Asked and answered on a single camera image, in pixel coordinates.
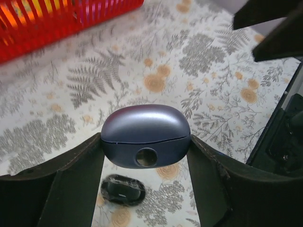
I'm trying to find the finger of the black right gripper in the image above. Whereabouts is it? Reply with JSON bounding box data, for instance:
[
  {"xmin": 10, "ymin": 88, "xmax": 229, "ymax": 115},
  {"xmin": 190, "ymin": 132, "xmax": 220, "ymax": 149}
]
[
  {"xmin": 252, "ymin": 10, "xmax": 303, "ymax": 62},
  {"xmin": 233, "ymin": 0, "xmax": 303, "ymax": 30}
]

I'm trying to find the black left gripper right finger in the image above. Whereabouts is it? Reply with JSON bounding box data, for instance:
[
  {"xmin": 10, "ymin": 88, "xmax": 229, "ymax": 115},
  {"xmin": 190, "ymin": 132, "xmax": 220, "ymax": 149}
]
[{"xmin": 187, "ymin": 136, "xmax": 303, "ymax": 227}]

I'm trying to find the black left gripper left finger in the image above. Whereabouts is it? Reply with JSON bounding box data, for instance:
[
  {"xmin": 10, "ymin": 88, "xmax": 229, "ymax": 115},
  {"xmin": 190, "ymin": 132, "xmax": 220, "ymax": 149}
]
[{"xmin": 0, "ymin": 133, "xmax": 104, "ymax": 227}]

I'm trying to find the lavender earbud charging case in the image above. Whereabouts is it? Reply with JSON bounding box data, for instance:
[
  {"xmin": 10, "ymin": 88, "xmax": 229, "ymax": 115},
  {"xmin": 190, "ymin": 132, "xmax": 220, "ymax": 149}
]
[{"xmin": 100, "ymin": 104, "xmax": 191, "ymax": 169}]

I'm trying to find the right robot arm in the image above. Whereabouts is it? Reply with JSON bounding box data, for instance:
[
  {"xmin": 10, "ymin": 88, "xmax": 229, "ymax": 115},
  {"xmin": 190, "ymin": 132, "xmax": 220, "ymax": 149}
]
[{"xmin": 233, "ymin": 0, "xmax": 303, "ymax": 176}]

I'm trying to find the black earbud charging case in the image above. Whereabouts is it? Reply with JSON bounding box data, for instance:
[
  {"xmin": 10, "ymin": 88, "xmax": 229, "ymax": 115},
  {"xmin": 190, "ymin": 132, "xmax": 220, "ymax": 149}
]
[{"xmin": 100, "ymin": 174, "xmax": 146, "ymax": 207}]

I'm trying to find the floral patterned table mat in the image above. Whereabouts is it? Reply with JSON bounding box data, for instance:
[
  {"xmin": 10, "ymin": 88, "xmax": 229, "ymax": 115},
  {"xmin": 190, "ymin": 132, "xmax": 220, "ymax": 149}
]
[{"xmin": 0, "ymin": 0, "xmax": 302, "ymax": 227}]

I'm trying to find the red plastic shopping basket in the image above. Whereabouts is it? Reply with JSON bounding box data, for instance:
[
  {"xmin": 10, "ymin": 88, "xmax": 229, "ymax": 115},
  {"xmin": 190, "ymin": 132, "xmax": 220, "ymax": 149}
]
[{"xmin": 0, "ymin": 0, "xmax": 143, "ymax": 63}]

